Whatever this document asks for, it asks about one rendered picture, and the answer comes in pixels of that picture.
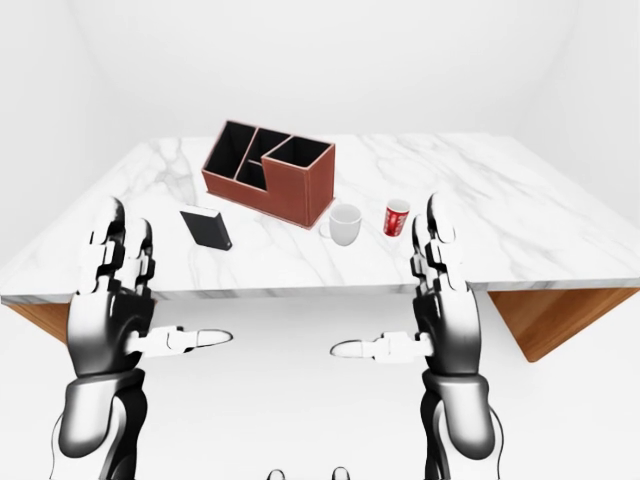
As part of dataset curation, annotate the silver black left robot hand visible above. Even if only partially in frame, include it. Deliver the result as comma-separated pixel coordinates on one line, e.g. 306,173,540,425
66,196,234,382

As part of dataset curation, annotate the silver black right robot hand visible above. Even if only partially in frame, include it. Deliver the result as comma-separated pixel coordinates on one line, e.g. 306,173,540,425
330,192,483,382

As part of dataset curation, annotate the red mug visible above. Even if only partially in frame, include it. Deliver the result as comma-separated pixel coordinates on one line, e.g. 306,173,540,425
382,198,412,238

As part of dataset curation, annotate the white mug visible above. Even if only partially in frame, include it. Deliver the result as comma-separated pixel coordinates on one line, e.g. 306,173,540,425
318,203,363,247

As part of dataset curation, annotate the red-brown desk caddy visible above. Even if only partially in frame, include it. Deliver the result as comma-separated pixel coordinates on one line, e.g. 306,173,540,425
201,119,337,231

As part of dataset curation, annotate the wooden table leg panel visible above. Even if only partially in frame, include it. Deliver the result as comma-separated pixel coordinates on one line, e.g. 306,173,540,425
2,299,71,346
487,287,640,364

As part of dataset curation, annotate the black rectangular box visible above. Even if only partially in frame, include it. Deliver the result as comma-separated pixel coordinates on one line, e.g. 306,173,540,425
179,208,234,250

